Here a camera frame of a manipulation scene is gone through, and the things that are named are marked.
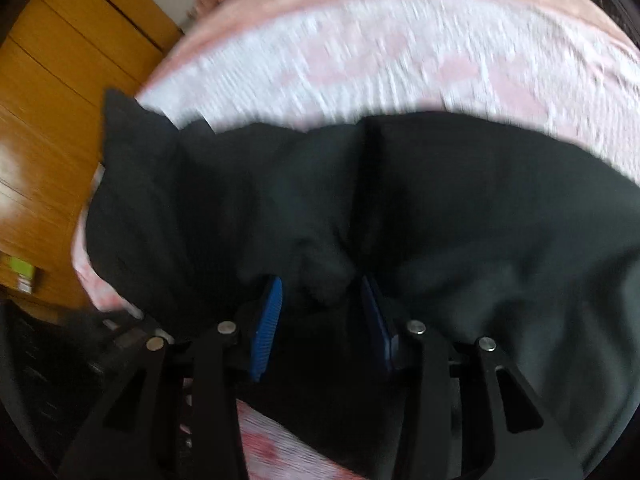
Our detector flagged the black quilted pants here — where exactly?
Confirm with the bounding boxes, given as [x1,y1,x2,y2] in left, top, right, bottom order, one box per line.
[76,90,639,479]

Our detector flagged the yellow wooden wardrobe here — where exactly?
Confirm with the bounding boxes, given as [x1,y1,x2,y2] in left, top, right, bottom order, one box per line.
[1,0,181,309]

